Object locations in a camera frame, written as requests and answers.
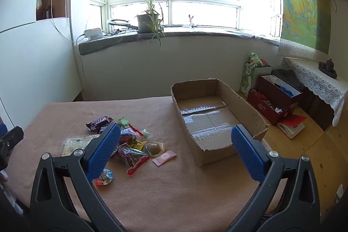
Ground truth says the landscape scroll painting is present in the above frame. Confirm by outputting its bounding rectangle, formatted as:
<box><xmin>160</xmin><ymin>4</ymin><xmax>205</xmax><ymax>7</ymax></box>
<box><xmin>278</xmin><ymin>0</ymin><xmax>331</xmax><ymax>59</ymax></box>

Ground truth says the large cracker packet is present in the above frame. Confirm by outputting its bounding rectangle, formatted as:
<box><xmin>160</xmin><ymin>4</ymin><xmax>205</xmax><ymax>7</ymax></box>
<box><xmin>60</xmin><ymin>134</ymin><xmax>99</xmax><ymax>157</ymax></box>

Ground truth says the red-edged dried fruit bag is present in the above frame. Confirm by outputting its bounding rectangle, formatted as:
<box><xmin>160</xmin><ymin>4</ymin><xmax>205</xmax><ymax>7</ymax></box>
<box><xmin>117</xmin><ymin>145</ymin><xmax>150</xmax><ymax>176</ymax></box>

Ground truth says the round jelly cup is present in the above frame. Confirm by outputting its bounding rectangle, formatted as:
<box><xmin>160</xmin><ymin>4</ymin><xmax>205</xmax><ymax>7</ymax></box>
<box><xmin>95</xmin><ymin>168</ymin><xmax>113</xmax><ymax>186</ymax></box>

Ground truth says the dark red gift box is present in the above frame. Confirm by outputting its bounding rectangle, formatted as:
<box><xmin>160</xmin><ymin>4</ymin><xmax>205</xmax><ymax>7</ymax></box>
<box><xmin>255</xmin><ymin>75</ymin><xmax>303</xmax><ymax>115</ymax></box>

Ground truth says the brown Snickers bar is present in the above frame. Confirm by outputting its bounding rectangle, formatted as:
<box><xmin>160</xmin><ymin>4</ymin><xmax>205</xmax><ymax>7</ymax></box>
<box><xmin>86</xmin><ymin>116</ymin><xmax>113</xmax><ymax>132</ymax></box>

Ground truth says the red booklet on floor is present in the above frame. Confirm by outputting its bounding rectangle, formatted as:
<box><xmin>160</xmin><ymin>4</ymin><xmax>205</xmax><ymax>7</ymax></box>
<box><xmin>277</xmin><ymin>114</ymin><xmax>307</xmax><ymax>140</ymax></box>

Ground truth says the pale green candy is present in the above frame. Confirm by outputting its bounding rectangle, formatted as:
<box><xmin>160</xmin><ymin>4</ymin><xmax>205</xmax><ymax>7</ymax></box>
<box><xmin>141</xmin><ymin>129</ymin><xmax>153</xmax><ymax>140</ymax></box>

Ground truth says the brown round pastry packet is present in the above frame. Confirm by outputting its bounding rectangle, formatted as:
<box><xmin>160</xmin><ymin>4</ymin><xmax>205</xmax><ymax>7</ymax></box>
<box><xmin>144</xmin><ymin>142</ymin><xmax>165</xmax><ymax>157</ymax></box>

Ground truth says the green gift bag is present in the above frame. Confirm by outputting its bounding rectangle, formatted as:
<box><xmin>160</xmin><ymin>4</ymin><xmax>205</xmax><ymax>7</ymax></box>
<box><xmin>240</xmin><ymin>52</ymin><xmax>272</xmax><ymax>97</ymax></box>

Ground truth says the red shoe box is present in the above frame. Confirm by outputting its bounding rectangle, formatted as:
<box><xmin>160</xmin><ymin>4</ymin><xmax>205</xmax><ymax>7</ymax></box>
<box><xmin>247</xmin><ymin>90</ymin><xmax>299</xmax><ymax>125</ymax></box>

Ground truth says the yellow candy packet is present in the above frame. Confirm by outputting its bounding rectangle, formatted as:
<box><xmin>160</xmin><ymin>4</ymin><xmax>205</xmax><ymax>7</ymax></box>
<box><xmin>129</xmin><ymin>140</ymin><xmax>147</xmax><ymax>151</ymax></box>

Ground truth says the potted spider plant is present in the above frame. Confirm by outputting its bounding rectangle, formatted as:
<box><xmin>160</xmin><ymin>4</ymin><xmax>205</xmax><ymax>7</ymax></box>
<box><xmin>136</xmin><ymin>0</ymin><xmax>165</xmax><ymax>46</ymax></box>

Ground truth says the white lace tablecloth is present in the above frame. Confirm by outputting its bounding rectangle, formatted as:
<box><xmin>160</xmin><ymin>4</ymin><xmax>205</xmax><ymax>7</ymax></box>
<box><xmin>280</xmin><ymin>57</ymin><xmax>347</xmax><ymax>127</ymax></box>

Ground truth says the pink wafer packet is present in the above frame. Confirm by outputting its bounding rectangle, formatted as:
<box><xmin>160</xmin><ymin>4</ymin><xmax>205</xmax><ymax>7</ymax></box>
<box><xmin>152</xmin><ymin>150</ymin><xmax>176</xmax><ymax>167</ymax></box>

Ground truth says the open cardboard box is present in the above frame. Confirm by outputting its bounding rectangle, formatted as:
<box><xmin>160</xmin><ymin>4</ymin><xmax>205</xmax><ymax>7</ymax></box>
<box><xmin>171</xmin><ymin>79</ymin><xmax>268</xmax><ymax>167</ymax></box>

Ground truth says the green candy wrapper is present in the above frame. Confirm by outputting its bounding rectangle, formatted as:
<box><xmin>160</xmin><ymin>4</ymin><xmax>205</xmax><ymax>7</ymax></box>
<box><xmin>117</xmin><ymin>117</ymin><xmax>130</xmax><ymax>130</ymax></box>

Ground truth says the white power adapter box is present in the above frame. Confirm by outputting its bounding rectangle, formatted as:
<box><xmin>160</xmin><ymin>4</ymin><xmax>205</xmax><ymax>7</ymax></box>
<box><xmin>84</xmin><ymin>28</ymin><xmax>103</xmax><ymax>40</ymax></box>

